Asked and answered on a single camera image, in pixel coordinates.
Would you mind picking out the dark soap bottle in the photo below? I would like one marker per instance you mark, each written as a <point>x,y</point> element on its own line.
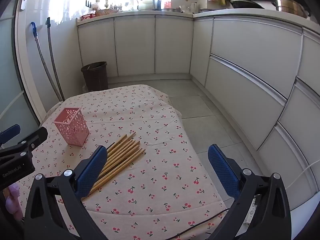
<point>159,5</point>

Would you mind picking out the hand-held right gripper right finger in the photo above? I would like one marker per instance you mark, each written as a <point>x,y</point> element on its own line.
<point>222,170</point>

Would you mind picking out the pink bottle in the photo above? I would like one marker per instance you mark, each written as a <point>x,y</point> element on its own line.
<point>167,4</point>

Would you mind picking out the black wok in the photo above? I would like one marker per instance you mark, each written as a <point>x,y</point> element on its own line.
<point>246,5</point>

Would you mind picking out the curved metal faucet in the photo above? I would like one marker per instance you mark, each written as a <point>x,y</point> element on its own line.
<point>153,3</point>

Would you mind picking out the white kettle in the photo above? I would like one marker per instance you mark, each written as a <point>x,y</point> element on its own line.
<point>195,7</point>

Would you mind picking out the dark brown trash bin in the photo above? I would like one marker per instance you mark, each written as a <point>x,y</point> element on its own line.
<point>96,77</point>

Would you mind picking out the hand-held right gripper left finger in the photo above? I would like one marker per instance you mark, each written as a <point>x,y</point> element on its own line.
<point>91,172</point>

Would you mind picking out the steel basin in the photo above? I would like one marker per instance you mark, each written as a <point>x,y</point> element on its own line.
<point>171,10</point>

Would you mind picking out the white cabinet with drawers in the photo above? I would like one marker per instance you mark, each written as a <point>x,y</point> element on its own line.
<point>250,55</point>

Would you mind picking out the white kitchen countertop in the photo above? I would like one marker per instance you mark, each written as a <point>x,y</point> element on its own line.
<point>250,12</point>

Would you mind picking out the pale round jug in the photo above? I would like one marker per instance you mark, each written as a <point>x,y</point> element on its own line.
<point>144,6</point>

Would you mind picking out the bundle of wooden chopsticks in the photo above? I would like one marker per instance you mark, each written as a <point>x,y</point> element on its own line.
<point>125,152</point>

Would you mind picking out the wicker basket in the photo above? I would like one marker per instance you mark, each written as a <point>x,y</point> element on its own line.
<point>106,12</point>

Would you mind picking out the large steel pot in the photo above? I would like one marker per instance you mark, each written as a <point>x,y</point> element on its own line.
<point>290,6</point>

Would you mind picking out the pink perforated utensil basket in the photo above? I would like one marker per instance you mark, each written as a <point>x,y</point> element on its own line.
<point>75,132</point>

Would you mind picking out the red plastic basket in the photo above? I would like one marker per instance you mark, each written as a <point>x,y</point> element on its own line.
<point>88,17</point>

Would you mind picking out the white power strip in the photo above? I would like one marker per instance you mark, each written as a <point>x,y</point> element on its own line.
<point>252,208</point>

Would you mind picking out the cherry print tablecloth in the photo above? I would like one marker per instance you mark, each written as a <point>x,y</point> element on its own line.
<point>150,130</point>

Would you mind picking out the pink cloth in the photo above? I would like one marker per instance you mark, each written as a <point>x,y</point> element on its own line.
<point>13,201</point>

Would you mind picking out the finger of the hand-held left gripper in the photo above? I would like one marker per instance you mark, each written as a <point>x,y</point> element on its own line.
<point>10,132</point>
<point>37,137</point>

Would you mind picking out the white cabinet with doors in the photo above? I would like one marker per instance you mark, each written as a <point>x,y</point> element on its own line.
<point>135,45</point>

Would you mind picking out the frosted glass door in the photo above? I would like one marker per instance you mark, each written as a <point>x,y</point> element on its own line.
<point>10,80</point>

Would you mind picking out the small steel pot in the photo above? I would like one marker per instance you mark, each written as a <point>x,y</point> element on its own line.
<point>206,10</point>

